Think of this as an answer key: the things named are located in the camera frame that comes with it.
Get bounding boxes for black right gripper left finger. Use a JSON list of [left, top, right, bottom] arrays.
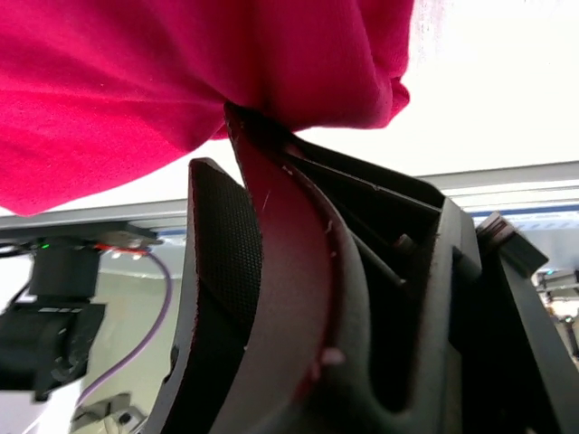
[[144, 158, 262, 433]]

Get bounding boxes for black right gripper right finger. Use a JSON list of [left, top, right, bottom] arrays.
[[211, 104, 375, 433]]

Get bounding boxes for pink t shirt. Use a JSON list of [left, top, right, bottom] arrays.
[[1, 1, 413, 216]]

